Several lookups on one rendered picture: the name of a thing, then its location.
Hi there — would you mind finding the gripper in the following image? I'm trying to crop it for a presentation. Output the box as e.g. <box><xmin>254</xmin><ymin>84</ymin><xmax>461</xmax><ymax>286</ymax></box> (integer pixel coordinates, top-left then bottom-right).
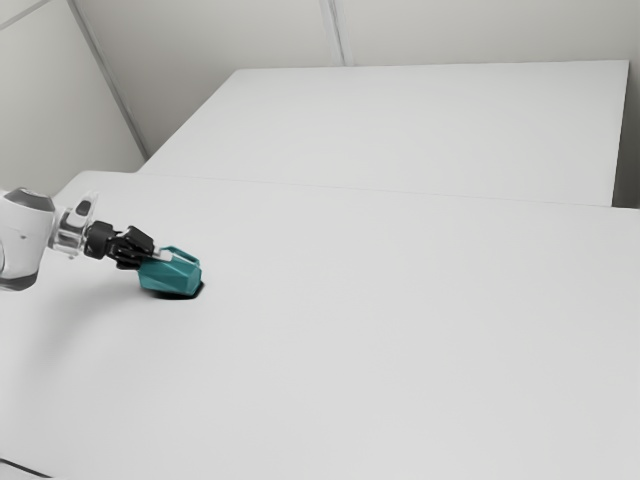
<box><xmin>82</xmin><ymin>220</ymin><xmax>174</xmax><ymax>272</ymax></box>

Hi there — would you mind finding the teal faceted mug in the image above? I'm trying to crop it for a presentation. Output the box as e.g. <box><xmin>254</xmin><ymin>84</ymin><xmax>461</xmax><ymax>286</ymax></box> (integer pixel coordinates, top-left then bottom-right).
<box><xmin>137</xmin><ymin>245</ymin><xmax>203</xmax><ymax>299</ymax></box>

